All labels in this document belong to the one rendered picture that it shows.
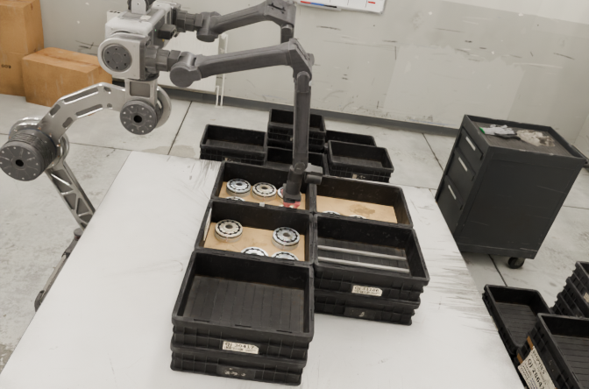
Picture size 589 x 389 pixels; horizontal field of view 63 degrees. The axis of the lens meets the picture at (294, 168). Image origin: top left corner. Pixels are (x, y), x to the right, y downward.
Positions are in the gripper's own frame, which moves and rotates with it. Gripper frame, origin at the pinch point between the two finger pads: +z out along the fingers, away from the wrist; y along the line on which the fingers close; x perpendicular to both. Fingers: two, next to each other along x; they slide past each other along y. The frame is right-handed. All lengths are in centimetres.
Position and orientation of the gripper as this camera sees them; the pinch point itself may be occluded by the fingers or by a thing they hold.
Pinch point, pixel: (287, 209)
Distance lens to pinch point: 195.4
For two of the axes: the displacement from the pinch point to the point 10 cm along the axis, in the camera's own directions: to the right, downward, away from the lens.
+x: -9.7, -1.2, -1.9
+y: -1.0, -5.1, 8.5
